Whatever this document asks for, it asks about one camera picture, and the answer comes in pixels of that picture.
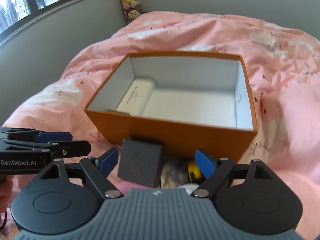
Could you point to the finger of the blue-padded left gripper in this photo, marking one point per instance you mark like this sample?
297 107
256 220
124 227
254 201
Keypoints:
69 149
53 136

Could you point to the pink patterned bed duvet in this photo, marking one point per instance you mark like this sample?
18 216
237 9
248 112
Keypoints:
283 71

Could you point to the yellow round toy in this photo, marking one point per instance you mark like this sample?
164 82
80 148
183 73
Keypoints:
194 172

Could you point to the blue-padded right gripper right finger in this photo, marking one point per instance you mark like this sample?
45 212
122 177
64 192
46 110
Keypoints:
216 171

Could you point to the person's left hand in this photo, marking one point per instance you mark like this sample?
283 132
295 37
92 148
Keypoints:
6 185

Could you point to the dark grey fabric box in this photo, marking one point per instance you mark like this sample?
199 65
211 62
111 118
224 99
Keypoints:
140 163

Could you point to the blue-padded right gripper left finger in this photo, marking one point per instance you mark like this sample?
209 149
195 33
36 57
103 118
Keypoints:
96 171

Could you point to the white rectangular box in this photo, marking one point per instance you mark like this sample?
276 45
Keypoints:
137 96

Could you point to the orange open storage box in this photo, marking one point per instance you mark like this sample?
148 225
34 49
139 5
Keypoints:
201 100

